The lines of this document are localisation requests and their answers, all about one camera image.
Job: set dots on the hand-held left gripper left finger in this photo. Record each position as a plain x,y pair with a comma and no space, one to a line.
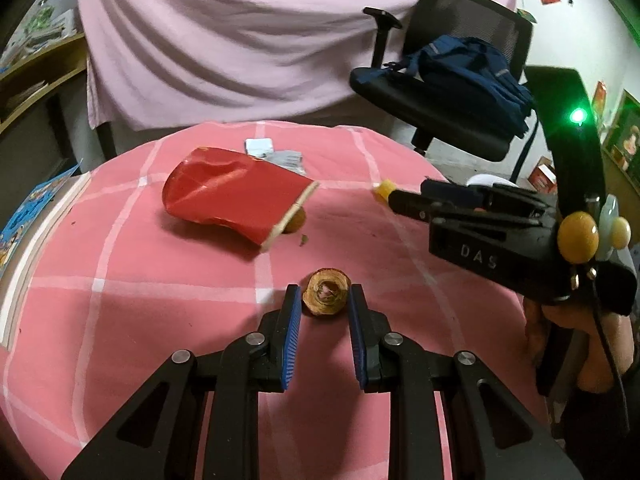
292,340

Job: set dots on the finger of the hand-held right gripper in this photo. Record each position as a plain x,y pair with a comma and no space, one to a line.
415,202
450,187

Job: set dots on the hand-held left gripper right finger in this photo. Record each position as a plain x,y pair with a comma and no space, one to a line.
356,340

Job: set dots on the yellow fruit piece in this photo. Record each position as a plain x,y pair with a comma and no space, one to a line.
382,192

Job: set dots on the orange plastic bucket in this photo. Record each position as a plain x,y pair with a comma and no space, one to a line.
487,179

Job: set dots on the brown round pastry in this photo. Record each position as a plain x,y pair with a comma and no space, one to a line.
315,305

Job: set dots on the brown fruit piece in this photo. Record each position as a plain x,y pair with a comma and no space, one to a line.
298,220

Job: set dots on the grey striped wrapper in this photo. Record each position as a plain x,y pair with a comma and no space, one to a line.
289,158

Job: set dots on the red snack bag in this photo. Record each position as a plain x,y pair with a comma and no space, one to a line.
225,195

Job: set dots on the person's right hand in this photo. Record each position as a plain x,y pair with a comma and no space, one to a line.
612,350

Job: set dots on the red cardboard box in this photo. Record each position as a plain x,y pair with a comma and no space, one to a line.
541,175

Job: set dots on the blue backpack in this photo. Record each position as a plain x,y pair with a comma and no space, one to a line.
465,75

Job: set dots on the black office chair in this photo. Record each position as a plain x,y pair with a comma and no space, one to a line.
465,25

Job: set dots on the red hanging ornament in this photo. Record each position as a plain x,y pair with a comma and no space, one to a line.
600,95

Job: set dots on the wooden framed picture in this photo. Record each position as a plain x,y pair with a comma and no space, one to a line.
625,135

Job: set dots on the green hanging ornament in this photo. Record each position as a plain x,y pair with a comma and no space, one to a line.
525,15

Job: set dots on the pink hanging sheet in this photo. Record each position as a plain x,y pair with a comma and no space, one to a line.
250,35

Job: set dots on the blue cover book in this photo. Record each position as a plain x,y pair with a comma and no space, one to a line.
25,215

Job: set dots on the wooden shelf unit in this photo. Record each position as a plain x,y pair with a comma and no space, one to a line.
55,70

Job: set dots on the papers in shelf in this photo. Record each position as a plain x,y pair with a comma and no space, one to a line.
22,92

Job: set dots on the stack of books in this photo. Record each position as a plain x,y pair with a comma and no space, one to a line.
40,25

